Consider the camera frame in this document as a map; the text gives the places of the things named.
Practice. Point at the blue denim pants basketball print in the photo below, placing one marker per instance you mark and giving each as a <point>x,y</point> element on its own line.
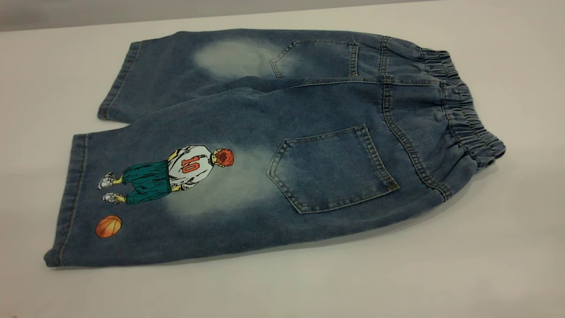
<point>282,145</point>

